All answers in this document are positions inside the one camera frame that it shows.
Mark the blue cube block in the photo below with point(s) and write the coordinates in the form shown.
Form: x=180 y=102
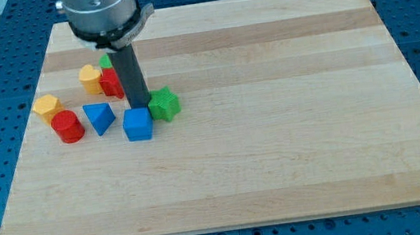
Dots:
x=138 y=124

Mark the yellow heart block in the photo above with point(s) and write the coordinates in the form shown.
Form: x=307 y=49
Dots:
x=89 y=78

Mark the red star block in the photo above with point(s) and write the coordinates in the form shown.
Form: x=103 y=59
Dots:
x=110 y=83

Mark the green cylinder block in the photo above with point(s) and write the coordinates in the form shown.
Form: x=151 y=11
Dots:
x=105 y=62

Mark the yellow hexagon block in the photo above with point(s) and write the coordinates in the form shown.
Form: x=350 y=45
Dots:
x=46 y=107

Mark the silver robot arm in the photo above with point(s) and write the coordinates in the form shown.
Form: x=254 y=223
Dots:
x=110 y=25

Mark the red cylinder block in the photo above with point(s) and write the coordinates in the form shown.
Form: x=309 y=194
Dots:
x=67 y=126

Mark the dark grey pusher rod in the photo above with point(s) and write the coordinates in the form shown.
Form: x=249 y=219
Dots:
x=131 y=78

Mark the blue triangle block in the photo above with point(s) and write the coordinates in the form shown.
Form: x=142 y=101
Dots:
x=100 y=116

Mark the green star block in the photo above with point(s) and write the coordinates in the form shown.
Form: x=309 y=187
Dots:
x=164 y=104

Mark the wooden board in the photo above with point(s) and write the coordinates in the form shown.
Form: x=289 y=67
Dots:
x=291 y=110

